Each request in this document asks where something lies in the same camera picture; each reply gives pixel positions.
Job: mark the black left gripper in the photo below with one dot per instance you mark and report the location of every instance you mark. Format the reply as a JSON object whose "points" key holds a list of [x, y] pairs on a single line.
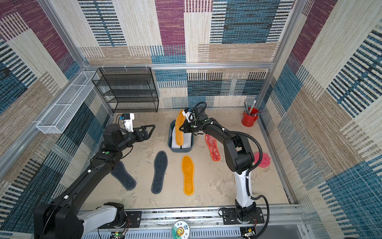
{"points": [[145, 136]]}

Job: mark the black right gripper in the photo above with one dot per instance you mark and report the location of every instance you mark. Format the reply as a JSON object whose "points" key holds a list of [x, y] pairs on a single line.
{"points": [[191, 125]]}

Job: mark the orange fleece insole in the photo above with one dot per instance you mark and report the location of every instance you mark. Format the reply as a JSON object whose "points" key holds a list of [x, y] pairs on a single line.
{"points": [[178, 124], [188, 171]]}

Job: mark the large white mesh insole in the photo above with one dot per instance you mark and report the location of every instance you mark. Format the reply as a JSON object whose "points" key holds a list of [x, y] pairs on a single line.
{"points": [[174, 144]]}

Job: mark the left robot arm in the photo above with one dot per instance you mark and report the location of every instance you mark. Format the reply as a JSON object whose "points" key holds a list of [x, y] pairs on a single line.
{"points": [[60, 219]]}

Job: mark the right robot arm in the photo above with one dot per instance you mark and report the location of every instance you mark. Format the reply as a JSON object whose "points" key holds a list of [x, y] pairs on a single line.
{"points": [[238, 153]]}

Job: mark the red patterned insole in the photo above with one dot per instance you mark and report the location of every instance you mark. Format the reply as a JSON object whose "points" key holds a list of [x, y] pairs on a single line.
{"points": [[212, 145]]}

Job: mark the dark grey felt insole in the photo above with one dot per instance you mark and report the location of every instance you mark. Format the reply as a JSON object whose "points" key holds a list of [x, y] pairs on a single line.
{"points": [[160, 166]]}

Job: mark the red pen cup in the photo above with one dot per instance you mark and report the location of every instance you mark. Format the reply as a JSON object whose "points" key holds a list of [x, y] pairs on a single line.
{"points": [[250, 115]]}

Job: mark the pink round sponge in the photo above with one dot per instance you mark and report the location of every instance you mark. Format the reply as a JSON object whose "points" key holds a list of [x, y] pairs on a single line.
{"points": [[265, 162]]}

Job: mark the round green sticker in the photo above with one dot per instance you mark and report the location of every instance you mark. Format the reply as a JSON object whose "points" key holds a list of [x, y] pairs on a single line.
{"points": [[180, 230]]}

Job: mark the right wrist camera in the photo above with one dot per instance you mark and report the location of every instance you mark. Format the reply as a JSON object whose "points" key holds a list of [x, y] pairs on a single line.
{"points": [[189, 115]]}

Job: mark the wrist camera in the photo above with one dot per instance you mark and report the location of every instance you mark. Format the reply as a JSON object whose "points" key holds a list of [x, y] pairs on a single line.
{"points": [[189, 115], [127, 119]]}

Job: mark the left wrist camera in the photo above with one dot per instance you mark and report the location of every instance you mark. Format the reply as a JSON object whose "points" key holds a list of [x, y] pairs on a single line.
{"points": [[127, 119]]}

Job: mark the black wire shelf rack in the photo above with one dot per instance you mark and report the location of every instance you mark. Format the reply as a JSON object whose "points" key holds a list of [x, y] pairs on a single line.
{"points": [[127, 89]]}

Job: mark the white wire mesh basket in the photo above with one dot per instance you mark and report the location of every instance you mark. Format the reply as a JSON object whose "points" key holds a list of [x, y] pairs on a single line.
{"points": [[56, 120]]}

